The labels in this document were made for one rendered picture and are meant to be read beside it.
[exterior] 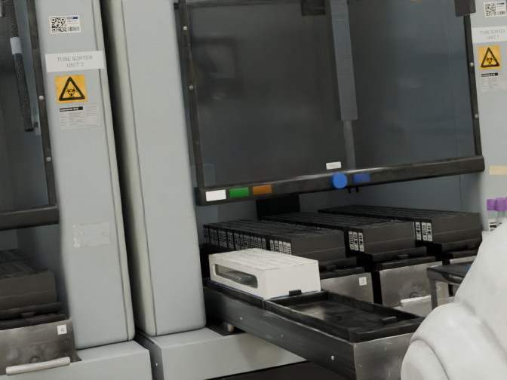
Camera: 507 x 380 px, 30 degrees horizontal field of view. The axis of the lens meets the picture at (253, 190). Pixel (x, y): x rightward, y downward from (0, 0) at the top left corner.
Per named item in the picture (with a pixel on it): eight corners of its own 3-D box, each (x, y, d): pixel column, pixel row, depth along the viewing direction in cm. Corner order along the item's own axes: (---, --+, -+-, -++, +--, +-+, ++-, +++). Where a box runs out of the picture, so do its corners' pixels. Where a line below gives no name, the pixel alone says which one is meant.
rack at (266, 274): (210, 286, 180) (207, 254, 179) (259, 279, 183) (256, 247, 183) (266, 307, 152) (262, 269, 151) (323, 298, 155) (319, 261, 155)
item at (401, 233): (411, 250, 189) (409, 221, 189) (416, 251, 187) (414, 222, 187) (359, 258, 186) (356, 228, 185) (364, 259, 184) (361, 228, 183)
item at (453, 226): (477, 240, 195) (474, 212, 194) (482, 241, 193) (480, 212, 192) (427, 248, 191) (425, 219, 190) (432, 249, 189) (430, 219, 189)
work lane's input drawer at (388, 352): (198, 321, 183) (194, 275, 182) (265, 310, 187) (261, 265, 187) (373, 409, 114) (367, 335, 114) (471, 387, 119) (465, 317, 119)
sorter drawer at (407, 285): (255, 273, 241) (251, 238, 240) (305, 265, 245) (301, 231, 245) (393, 312, 172) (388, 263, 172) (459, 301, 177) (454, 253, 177)
